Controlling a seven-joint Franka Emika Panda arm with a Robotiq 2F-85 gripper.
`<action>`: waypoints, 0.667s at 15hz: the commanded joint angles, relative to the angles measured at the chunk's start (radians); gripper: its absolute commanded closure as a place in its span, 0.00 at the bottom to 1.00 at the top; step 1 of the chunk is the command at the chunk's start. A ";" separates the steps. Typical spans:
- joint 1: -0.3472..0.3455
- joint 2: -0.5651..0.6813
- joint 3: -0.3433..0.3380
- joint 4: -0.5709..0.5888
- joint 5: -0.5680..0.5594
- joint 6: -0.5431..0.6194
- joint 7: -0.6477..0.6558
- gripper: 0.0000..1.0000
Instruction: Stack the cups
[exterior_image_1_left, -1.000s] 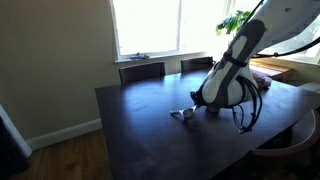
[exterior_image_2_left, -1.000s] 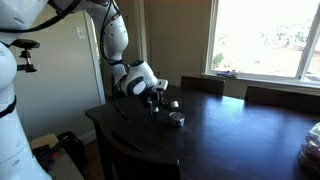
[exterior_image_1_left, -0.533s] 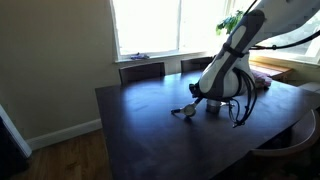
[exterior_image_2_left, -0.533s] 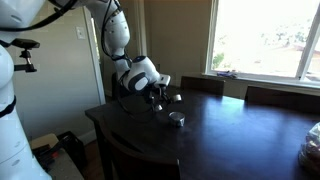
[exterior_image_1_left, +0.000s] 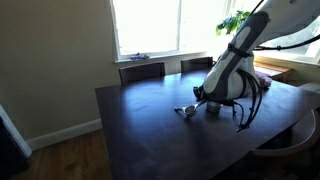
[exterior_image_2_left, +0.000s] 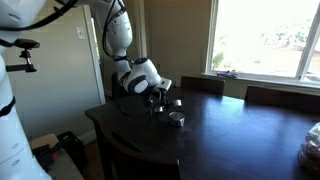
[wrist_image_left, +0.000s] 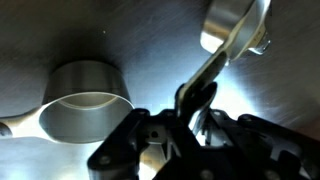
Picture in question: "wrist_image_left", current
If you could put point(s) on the smallest steel measuring cup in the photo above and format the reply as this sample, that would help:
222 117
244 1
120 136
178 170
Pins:
230 20

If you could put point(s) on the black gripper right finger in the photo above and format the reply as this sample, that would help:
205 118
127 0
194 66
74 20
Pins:
266 150

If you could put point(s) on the second largest steel measuring cup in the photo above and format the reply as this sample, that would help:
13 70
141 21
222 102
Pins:
86 80

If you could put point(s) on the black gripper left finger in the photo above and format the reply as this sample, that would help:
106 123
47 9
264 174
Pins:
116 153

